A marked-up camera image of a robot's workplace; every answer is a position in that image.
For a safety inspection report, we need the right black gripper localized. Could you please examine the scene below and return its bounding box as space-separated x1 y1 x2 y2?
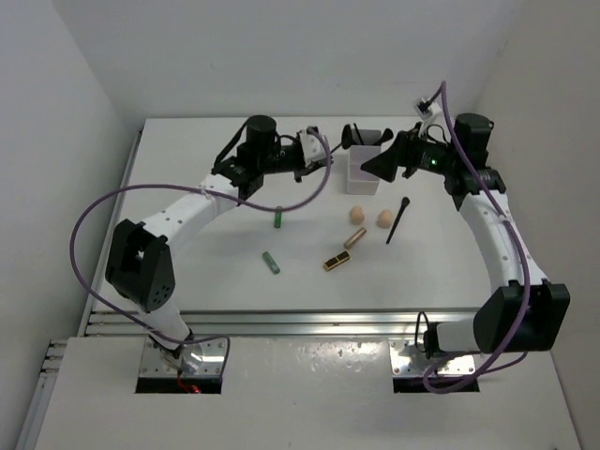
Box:
362 122 459 182

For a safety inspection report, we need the small black angled brush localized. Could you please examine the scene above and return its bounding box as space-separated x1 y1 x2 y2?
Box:
385 197 411 245

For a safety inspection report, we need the black fan makeup brush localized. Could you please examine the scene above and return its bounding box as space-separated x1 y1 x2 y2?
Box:
340 124 360 150

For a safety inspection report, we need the beige makeup sponge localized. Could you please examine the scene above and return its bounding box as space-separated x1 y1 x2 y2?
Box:
376 209 394 229
349 205 365 225

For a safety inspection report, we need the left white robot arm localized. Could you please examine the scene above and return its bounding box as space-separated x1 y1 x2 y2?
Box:
105 115 333 354

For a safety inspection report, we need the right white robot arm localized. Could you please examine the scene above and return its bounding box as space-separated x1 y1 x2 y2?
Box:
361 113 570 357

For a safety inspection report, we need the white compartment organizer box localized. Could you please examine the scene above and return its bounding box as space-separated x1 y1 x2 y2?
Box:
346 145 381 196

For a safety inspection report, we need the green lip balm tube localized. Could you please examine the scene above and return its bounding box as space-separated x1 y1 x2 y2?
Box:
262 251 280 275
274 206 283 229

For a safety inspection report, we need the rose gold lipstick tube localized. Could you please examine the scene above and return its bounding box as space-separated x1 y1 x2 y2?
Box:
343 227 367 249

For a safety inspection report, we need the black gold lipstick case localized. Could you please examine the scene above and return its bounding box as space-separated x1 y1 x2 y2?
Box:
323 251 351 272

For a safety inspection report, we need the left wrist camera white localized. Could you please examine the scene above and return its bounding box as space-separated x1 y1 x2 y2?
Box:
297 128 329 165

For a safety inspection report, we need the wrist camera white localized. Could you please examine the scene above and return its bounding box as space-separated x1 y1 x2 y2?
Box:
413 97 443 121
297 128 329 165

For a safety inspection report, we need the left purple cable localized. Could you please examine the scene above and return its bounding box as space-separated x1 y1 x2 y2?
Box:
69 130 333 371

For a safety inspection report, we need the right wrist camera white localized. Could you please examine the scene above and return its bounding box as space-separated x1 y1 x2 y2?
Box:
413 97 443 121

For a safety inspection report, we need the aluminium table frame rail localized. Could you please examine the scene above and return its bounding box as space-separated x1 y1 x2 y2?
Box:
79 307 477 338

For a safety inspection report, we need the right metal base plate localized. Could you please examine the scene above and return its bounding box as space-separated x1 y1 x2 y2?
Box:
388 338 476 380

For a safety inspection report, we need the metal base plate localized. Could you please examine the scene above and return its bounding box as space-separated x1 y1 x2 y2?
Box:
388 338 476 380
139 337 230 380

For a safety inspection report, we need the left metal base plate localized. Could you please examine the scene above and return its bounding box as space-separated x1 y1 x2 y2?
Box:
139 337 230 380

